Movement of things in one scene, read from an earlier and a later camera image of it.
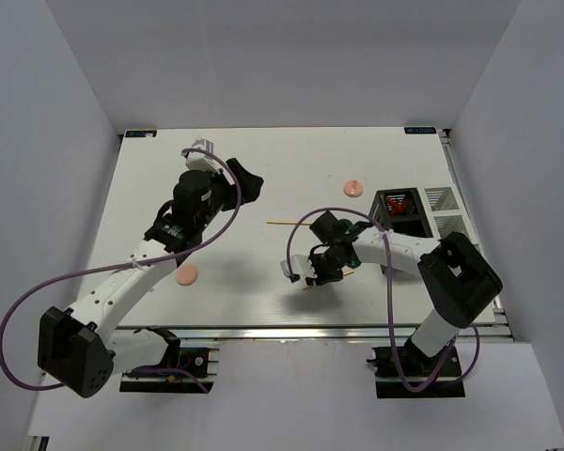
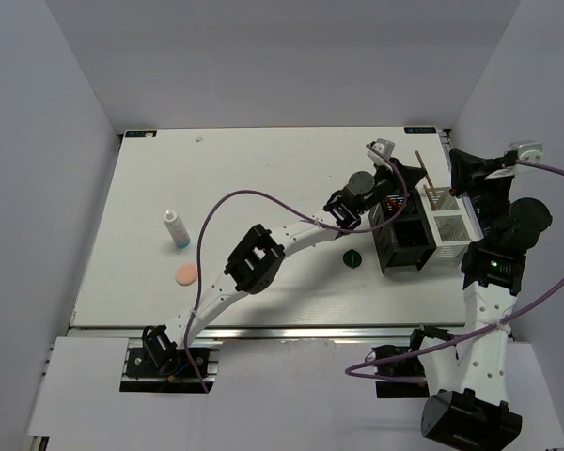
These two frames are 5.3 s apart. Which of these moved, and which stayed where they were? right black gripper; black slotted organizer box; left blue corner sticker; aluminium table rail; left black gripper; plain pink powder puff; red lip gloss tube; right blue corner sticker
Moved: left black gripper; right black gripper
Stayed: aluminium table rail; right blue corner sticker; red lip gloss tube; left blue corner sticker; black slotted organizer box; plain pink powder puff
